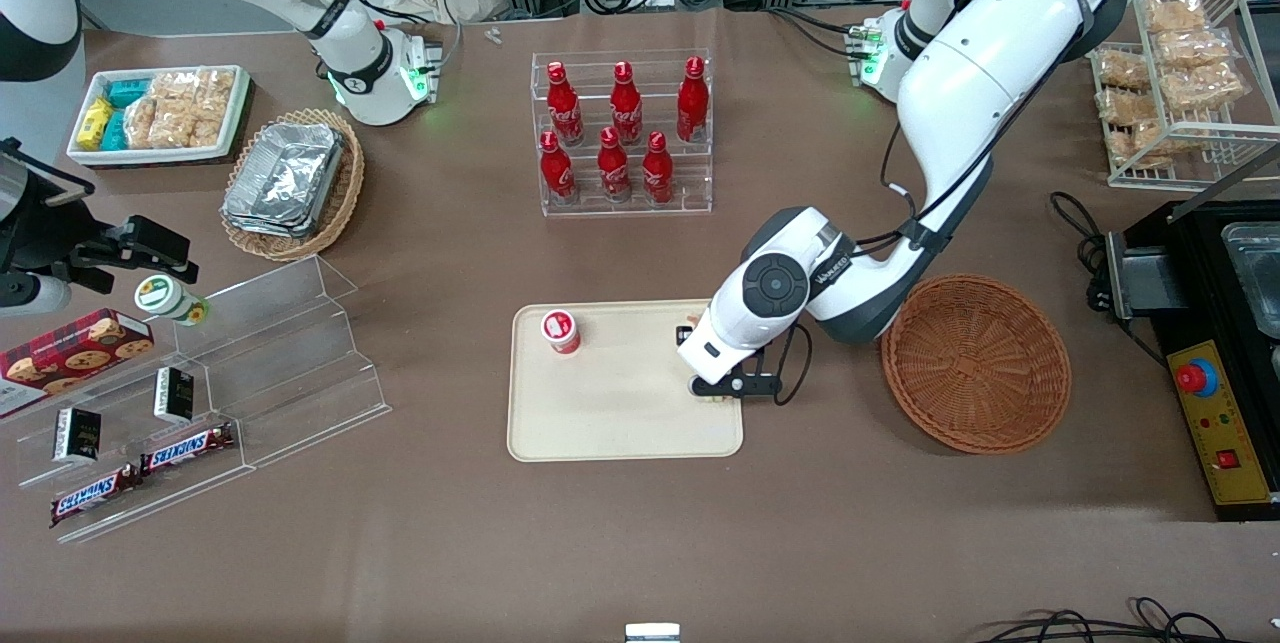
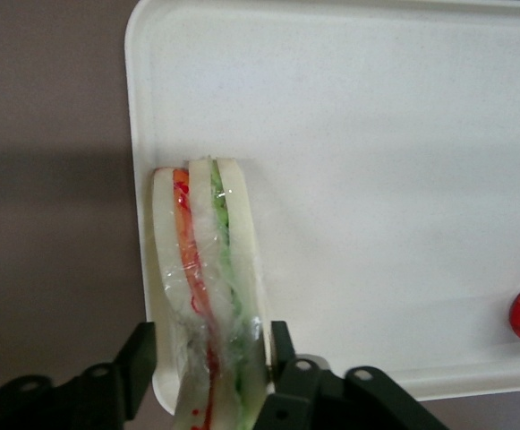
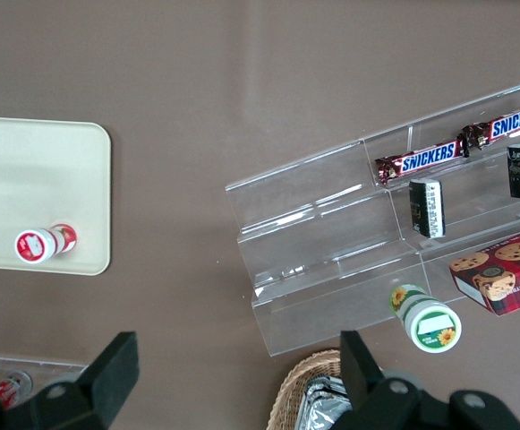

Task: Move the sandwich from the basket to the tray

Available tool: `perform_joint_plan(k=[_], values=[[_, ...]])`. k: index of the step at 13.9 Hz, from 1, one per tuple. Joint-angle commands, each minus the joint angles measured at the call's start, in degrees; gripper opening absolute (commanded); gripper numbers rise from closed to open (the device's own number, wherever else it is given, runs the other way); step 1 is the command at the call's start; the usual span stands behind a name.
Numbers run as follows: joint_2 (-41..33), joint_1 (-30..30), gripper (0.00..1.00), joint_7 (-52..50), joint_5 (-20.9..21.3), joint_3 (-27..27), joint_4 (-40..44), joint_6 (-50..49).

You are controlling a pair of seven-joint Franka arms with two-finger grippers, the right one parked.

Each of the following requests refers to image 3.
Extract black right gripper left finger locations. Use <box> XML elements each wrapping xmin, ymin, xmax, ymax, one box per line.
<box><xmin>30</xmin><ymin>330</ymin><xmax>141</xmax><ymax>430</ymax></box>

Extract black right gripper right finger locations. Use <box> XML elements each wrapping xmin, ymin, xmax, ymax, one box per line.
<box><xmin>338</xmin><ymin>329</ymin><xmax>422</xmax><ymax>430</ymax></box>

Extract oval light wicker basket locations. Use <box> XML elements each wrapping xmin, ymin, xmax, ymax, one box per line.
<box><xmin>265</xmin><ymin>348</ymin><xmax>346</xmax><ymax>430</ymax></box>

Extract beige plastic tray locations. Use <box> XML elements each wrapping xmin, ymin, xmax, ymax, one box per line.
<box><xmin>0</xmin><ymin>115</ymin><xmax>113</xmax><ymax>277</ymax></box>

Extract clear acrylic bottle rack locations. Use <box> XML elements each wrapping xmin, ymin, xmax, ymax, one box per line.
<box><xmin>0</xmin><ymin>355</ymin><xmax>91</xmax><ymax>407</ymax></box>

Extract green lidded sunflower cup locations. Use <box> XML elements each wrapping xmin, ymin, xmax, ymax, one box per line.
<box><xmin>388</xmin><ymin>282</ymin><xmax>464</xmax><ymax>354</ymax></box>

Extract empty clear acrylic step shelf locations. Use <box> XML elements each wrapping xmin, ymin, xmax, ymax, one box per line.
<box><xmin>224</xmin><ymin>137</ymin><xmax>431</xmax><ymax>358</ymax></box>

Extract red lidded yogurt cup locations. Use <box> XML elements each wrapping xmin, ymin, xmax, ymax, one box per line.
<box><xmin>13</xmin><ymin>222</ymin><xmax>79</xmax><ymax>265</ymax></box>

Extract red tartan cookie box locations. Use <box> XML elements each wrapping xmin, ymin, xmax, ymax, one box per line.
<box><xmin>448</xmin><ymin>223</ymin><xmax>520</xmax><ymax>318</ymax></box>

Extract Snickers bar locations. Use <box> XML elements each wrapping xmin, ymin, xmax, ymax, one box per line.
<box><xmin>460</xmin><ymin>99</ymin><xmax>520</xmax><ymax>151</ymax></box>
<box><xmin>373</xmin><ymin>139</ymin><xmax>471</xmax><ymax>187</ymax></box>

